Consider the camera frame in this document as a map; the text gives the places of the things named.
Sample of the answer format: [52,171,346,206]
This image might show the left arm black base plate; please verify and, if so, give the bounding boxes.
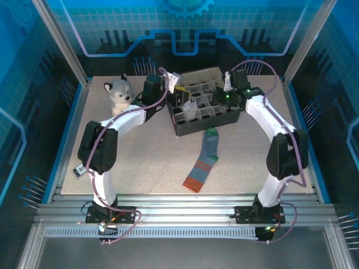
[85,206,137,225]

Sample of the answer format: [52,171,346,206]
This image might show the blue printed backdrop panel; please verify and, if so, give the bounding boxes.
[44,0,326,76]

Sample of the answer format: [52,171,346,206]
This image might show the husky plush toy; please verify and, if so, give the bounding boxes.
[103,73,138,117]

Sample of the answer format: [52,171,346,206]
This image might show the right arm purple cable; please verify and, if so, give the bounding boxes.
[228,59,308,244]

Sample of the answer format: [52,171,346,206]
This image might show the aluminium frame post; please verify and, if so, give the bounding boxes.
[282,0,339,86]
[30,0,92,86]

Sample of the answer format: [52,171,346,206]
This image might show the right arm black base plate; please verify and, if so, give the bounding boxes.
[234,206,286,225]

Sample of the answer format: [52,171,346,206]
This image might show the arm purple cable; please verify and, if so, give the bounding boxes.
[228,59,308,244]
[85,66,171,244]

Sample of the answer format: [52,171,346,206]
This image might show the slotted cable duct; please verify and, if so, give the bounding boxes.
[44,227,260,239]

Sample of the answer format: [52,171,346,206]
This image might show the grey sock green toe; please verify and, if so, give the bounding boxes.
[182,127,220,193]

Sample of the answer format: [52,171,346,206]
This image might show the white sock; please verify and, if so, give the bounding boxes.
[182,98,199,118]

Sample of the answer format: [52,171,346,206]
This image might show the aluminium frame rail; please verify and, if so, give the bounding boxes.
[33,193,339,228]

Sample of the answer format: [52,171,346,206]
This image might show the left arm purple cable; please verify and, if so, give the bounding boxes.
[85,66,171,244]

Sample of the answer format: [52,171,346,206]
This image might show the dark fabric storage organizer box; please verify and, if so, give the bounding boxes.
[167,66,242,137]

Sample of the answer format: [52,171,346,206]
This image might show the small white labelled card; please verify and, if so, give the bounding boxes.
[73,164,88,177]

